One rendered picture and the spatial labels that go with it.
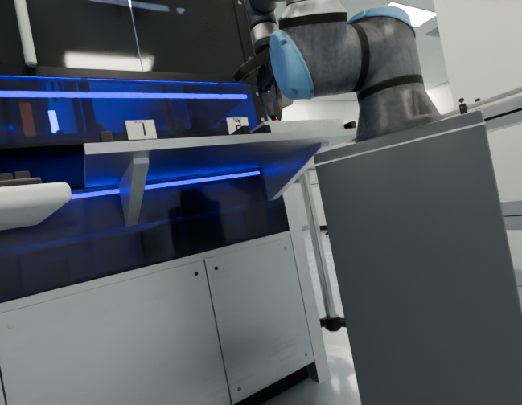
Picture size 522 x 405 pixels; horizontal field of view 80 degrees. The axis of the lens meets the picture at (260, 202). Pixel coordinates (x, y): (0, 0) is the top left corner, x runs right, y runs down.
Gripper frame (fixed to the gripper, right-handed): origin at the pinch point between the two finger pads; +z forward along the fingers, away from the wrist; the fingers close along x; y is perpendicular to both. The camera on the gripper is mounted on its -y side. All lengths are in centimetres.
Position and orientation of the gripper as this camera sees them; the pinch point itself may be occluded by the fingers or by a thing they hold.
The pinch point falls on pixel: (274, 116)
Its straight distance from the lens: 87.6
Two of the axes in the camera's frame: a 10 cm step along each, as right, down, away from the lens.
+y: 8.5, -1.6, 4.9
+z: 1.9, 9.8, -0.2
